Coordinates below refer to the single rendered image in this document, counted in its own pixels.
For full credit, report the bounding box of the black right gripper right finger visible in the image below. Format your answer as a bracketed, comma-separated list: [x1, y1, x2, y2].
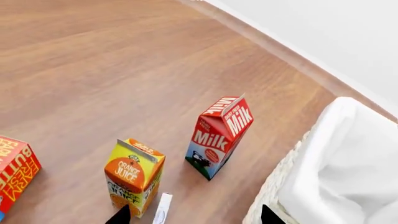
[261, 203, 287, 224]

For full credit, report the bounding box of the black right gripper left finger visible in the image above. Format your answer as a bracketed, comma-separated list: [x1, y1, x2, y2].
[104, 203, 131, 224]

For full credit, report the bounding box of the white lined wicker basket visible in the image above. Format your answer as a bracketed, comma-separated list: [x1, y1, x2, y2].
[242, 96, 398, 224]

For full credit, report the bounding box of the small white box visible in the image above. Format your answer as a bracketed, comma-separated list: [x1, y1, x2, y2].
[152, 192, 174, 224]

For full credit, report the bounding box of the orange juice carton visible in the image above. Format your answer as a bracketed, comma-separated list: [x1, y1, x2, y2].
[104, 138, 166, 219]

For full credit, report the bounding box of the red milk carton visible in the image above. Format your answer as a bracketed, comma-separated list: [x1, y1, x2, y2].
[185, 93, 254, 182]

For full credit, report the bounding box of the red butter box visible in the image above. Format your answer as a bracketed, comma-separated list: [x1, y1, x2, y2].
[0, 136, 42, 222]

